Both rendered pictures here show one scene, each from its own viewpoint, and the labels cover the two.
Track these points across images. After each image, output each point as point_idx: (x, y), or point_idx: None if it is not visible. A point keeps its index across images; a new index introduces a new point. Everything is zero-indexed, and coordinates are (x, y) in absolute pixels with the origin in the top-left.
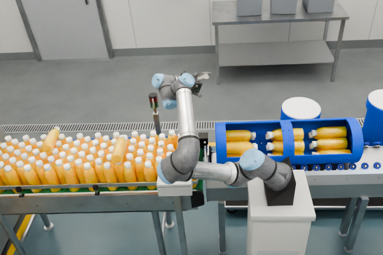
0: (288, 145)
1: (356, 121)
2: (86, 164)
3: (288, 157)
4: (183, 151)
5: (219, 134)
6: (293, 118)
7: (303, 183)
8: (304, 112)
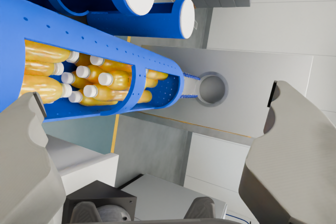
0: (121, 111)
1: (183, 85)
2: None
3: (134, 200)
4: None
5: None
6: (125, 0)
7: (111, 182)
8: None
